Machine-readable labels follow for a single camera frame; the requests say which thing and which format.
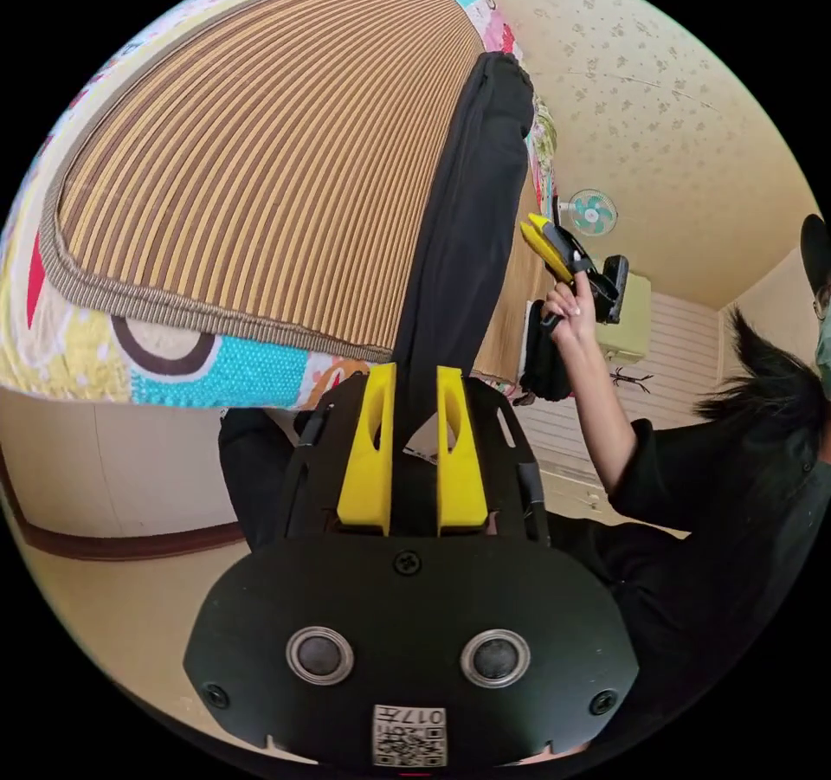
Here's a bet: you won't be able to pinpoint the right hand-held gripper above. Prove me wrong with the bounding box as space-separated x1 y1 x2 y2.
519 211 615 318

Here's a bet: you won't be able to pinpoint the person's right hand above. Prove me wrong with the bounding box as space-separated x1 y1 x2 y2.
541 269 600 348

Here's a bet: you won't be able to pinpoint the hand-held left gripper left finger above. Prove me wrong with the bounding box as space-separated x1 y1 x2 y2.
336 363 398 536

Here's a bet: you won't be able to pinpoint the black pants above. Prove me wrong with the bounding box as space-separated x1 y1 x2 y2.
217 51 574 554

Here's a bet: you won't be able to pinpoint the white and teal fan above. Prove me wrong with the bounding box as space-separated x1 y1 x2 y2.
557 189 619 238

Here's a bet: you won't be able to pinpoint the person's right forearm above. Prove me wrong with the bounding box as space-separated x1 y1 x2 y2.
563 335 642 497

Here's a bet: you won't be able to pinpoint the person's body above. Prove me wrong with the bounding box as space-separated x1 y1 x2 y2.
548 213 831 768

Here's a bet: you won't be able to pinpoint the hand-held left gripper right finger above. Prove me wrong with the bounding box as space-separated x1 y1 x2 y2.
435 366 490 536

